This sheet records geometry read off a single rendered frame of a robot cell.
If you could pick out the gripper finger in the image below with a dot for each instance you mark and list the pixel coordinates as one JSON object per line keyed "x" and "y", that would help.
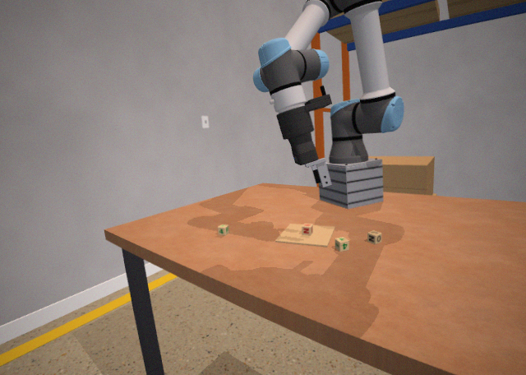
{"x": 322, "y": 171}
{"x": 315, "y": 173}

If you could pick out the beige letter block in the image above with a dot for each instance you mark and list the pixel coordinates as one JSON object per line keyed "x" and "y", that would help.
{"x": 374, "y": 237}
{"x": 223, "y": 229}
{"x": 307, "y": 229}
{"x": 342, "y": 244}

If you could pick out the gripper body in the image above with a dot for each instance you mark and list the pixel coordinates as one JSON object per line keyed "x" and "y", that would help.
{"x": 295, "y": 120}

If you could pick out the tan square mat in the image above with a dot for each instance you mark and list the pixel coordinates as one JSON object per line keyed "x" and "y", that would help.
{"x": 320, "y": 237}

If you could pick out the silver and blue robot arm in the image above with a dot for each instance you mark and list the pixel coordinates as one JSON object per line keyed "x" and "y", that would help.
{"x": 286, "y": 64}

